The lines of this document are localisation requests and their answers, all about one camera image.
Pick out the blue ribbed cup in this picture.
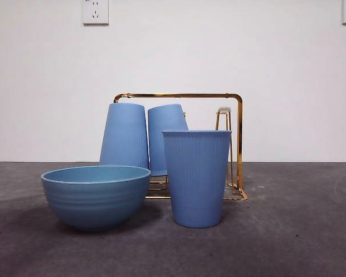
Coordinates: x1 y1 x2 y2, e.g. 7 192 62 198
147 104 189 177
99 103 150 170
161 129 232 229

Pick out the light blue ridged bowl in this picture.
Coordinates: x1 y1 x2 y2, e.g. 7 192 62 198
40 164 152 233

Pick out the gold wire cup rack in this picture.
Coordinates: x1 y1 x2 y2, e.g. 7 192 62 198
113 92 249 202

